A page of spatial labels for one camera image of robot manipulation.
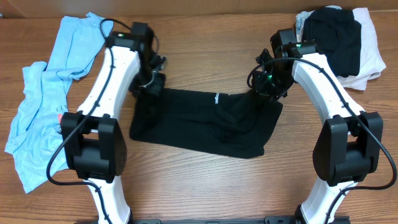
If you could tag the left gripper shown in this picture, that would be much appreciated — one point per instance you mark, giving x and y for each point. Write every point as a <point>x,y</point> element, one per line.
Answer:
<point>149,86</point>

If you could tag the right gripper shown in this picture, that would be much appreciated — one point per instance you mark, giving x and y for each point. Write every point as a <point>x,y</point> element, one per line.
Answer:
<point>263,91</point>

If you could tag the black t-shirt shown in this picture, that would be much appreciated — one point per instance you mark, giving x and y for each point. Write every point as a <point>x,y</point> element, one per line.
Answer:
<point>236,125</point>

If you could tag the light blue t-shirt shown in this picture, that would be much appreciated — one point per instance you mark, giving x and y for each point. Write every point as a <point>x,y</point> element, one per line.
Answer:
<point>35,130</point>

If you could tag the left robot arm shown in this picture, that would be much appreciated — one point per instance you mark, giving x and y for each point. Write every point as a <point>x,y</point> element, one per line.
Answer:
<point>92,138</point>

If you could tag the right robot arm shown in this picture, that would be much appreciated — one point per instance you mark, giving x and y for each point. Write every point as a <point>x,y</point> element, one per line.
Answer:
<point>346,150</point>

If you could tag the folded black garment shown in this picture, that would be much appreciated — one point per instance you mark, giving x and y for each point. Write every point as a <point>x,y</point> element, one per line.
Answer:
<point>338,35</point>

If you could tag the folded white garment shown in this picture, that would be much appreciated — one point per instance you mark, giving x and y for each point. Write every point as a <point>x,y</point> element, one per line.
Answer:
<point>371,63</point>

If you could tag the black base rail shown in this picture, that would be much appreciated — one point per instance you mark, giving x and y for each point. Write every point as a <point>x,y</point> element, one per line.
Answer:
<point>265,220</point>

